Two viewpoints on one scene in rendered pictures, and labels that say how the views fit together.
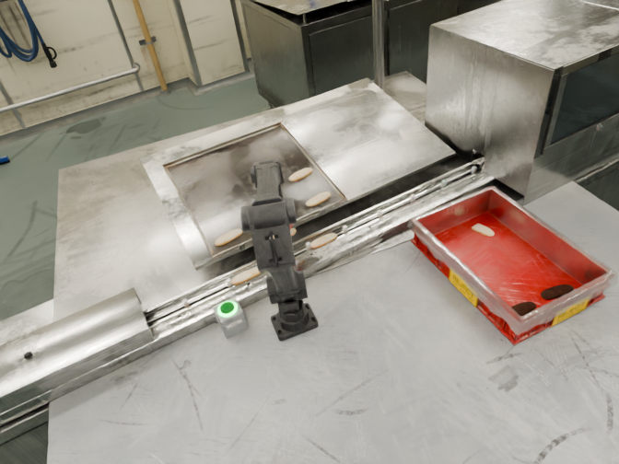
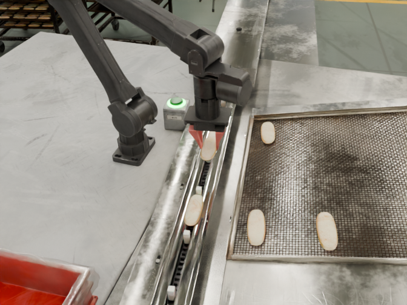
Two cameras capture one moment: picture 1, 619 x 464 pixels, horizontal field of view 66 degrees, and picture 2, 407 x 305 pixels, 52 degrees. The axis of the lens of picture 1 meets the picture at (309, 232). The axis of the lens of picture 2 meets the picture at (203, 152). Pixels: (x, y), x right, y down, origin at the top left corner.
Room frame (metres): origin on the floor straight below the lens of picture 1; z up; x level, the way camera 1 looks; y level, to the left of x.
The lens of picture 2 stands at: (1.56, -0.59, 1.57)
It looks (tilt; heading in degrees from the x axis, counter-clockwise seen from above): 39 degrees down; 124
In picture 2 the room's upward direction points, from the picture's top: 1 degrees counter-clockwise
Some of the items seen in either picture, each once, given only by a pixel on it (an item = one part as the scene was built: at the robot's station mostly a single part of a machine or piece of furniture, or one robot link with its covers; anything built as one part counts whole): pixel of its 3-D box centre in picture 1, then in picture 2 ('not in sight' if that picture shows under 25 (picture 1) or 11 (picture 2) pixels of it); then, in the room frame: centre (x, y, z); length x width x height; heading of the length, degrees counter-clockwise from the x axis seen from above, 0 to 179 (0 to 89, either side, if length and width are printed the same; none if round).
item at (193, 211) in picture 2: (323, 239); (194, 209); (1.15, -0.04, 0.86); 0.10 x 0.04 x 0.01; 113
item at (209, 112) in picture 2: not in sight; (207, 106); (1.11, 0.09, 1.05); 0.10 x 0.07 x 0.07; 23
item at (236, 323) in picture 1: (231, 320); (178, 118); (0.88, 0.26, 0.84); 0.08 x 0.08 x 0.11; 23
